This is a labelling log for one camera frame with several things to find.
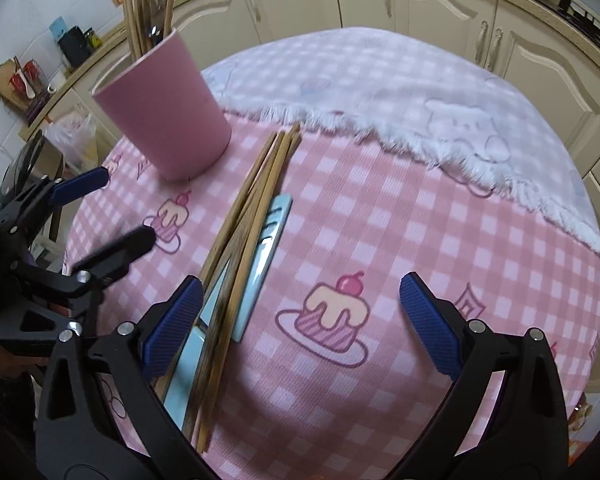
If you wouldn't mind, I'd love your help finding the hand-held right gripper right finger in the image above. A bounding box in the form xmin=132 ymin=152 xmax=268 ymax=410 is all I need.
xmin=395 ymin=271 xmax=568 ymax=480

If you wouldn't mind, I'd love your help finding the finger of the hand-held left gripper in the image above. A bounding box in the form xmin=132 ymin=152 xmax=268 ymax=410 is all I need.
xmin=62 ymin=225 xmax=157 ymax=291
xmin=0 ymin=166 xmax=111 ymax=241

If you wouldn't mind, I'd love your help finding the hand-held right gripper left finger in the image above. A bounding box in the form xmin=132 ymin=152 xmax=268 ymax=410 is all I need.
xmin=35 ymin=275 xmax=211 ymax=480

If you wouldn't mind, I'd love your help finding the pink cup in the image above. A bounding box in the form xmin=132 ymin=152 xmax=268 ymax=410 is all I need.
xmin=91 ymin=27 xmax=232 ymax=183

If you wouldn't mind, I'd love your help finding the pile of wooden chopsticks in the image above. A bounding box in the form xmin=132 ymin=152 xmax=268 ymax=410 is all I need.
xmin=182 ymin=122 xmax=303 ymax=453

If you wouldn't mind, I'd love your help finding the clear plastic bag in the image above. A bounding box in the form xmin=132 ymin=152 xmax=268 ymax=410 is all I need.
xmin=44 ymin=111 xmax=98 ymax=171

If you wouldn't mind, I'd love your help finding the brown rice cooker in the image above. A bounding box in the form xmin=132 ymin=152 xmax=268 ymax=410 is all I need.
xmin=0 ymin=130 xmax=48 ymax=211

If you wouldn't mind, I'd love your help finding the red and purple utensil holder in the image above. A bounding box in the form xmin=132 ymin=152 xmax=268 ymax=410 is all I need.
xmin=9 ymin=59 xmax=48 ymax=123

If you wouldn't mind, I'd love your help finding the pink checked tablecloth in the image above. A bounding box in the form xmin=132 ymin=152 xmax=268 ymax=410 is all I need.
xmin=62 ymin=25 xmax=600 ymax=480

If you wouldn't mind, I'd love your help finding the wooden cutting board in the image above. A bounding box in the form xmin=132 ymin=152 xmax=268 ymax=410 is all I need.
xmin=0 ymin=57 xmax=31 ymax=111

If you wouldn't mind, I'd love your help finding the black electric kettle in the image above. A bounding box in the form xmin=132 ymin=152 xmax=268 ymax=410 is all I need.
xmin=58 ymin=26 xmax=93 ymax=68

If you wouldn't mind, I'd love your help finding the black gas stove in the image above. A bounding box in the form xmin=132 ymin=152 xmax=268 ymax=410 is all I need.
xmin=475 ymin=0 xmax=600 ymax=56

